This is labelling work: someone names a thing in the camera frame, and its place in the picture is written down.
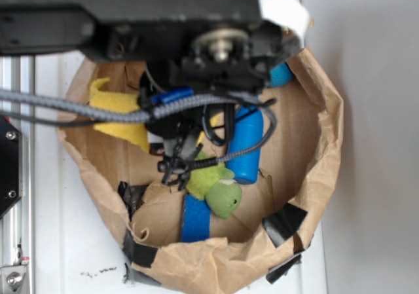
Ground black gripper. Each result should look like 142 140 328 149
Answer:
138 28 288 187

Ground yellow cloth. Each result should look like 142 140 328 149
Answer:
89 77 151 153

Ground brown paper bag basin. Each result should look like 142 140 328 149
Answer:
57 48 344 293

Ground blue ball with string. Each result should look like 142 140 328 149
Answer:
270 63 293 88

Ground black tape piece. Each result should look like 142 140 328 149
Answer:
122 229 162 287
117 181 148 220
265 253 302 284
262 203 308 248

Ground black tape piece inner left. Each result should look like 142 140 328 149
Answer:
117 181 148 220

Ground aluminium frame rail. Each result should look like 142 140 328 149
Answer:
0 55 35 294

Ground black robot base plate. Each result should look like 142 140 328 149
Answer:
0 116 22 219

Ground black tape piece bottom left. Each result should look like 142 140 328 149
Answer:
122 229 162 287

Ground white tape on arm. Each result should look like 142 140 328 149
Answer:
259 0 310 43

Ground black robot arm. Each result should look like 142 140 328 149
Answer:
1 0 304 185

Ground blue tape strip bottom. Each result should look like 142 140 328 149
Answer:
180 194 211 243

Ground metal corner bracket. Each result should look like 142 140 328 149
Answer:
1 265 30 294

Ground grey braided cable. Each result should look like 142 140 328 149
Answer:
0 88 278 170

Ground blue plastic bottle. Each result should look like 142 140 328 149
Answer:
226 94 264 185

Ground black tape piece bottom right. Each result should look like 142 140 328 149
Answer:
265 253 302 284

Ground green plush turtle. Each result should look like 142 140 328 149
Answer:
186 162 242 219

